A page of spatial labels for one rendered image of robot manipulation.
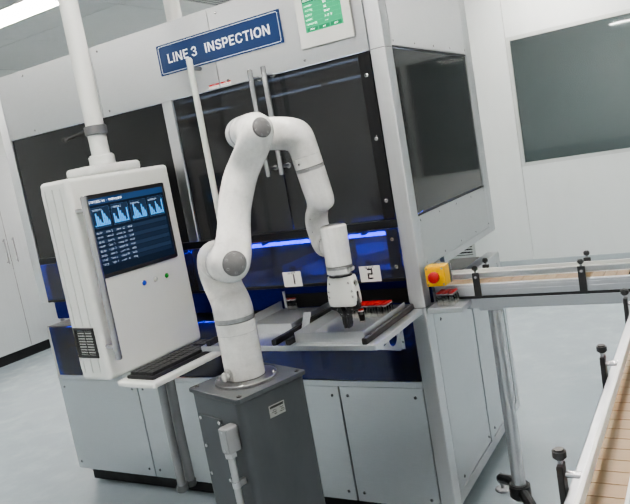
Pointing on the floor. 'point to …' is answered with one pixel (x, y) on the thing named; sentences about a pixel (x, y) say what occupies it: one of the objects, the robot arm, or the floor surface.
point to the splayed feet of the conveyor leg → (514, 489)
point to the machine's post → (411, 246)
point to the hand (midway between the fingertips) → (347, 321)
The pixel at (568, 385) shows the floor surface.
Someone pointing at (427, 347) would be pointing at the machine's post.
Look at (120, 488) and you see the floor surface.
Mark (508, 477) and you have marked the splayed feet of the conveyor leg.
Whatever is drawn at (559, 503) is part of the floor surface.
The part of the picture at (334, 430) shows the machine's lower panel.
